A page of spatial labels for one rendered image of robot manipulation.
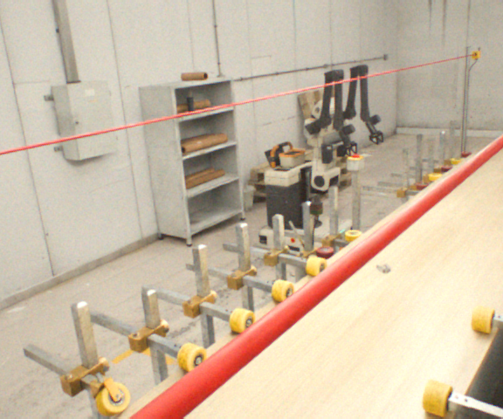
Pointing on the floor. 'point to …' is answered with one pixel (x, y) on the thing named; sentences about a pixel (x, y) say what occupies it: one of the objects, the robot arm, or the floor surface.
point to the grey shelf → (168, 184)
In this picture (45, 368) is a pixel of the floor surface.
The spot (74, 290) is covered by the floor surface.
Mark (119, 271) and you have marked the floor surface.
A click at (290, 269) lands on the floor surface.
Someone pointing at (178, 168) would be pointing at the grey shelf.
